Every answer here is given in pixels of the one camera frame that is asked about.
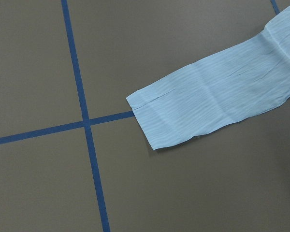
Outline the light blue button-up shirt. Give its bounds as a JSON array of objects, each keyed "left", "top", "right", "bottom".
[{"left": 127, "top": 6, "right": 290, "bottom": 150}]

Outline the brown paper table cover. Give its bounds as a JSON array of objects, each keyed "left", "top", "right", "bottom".
[{"left": 0, "top": 0, "right": 290, "bottom": 232}]

